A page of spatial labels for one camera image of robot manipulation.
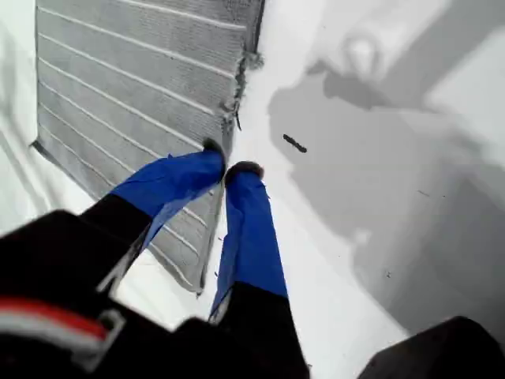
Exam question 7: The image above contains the red white servo wire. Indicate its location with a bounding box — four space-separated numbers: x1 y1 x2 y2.
0 295 127 374

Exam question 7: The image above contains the grey white-striped towel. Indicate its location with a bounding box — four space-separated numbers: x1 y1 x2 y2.
30 0 266 295

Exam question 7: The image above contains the dark thread scrap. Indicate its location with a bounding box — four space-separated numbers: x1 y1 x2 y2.
282 133 309 154

